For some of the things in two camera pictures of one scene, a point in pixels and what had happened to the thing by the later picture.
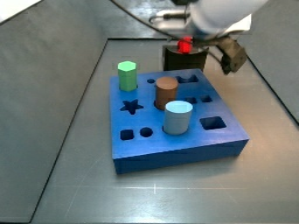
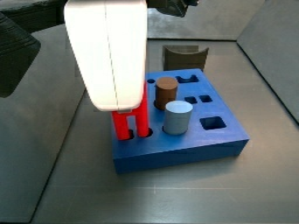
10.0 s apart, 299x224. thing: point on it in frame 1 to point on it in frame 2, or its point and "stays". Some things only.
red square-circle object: [184, 45] to [140, 112]
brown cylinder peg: [165, 91] stays
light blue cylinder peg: [176, 116] stays
